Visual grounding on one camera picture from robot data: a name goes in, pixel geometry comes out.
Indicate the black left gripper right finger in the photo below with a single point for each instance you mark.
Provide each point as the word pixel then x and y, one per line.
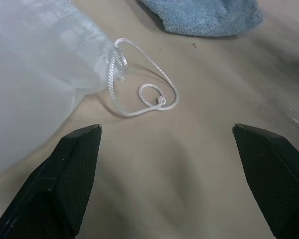
pixel 274 179

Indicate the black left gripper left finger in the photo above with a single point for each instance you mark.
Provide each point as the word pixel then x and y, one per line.
pixel 57 189

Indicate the blue fluffy towel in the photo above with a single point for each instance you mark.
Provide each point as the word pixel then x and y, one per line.
pixel 201 16

